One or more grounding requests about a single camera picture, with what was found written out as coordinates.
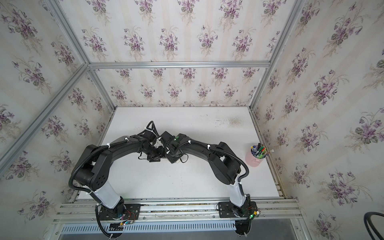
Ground aluminium mounting rail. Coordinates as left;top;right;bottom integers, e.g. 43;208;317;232
53;198;304;224

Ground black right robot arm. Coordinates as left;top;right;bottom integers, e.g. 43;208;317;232
159;132;250;208

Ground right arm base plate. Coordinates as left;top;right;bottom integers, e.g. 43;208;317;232
216;202;260;219

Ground pink pen holder cup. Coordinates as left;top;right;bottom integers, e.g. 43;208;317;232
246;143;274;168

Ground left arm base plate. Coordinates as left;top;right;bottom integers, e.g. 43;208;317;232
99;204;142;221

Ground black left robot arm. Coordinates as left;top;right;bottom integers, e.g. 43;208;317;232
68;121;165;218

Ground white vented cable duct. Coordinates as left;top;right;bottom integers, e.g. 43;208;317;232
61;220;236;235

